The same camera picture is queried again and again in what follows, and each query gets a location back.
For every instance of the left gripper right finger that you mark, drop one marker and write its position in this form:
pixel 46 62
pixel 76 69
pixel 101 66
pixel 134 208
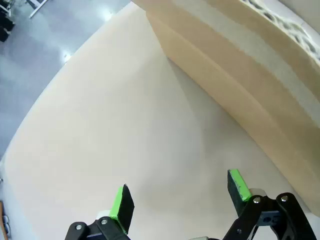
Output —
pixel 265 225

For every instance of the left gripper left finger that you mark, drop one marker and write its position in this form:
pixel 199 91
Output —
pixel 123 212

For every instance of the brown cardboard box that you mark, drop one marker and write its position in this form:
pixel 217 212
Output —
pixel 225 75

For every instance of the bubble wrap bundle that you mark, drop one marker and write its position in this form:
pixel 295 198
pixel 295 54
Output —
pixel 287 25

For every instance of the black equipment case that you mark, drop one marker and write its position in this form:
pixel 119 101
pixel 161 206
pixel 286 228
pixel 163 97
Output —
pixel 5 27

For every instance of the white metal frame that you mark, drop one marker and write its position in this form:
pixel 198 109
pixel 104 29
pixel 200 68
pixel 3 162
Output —
pixel 37 8

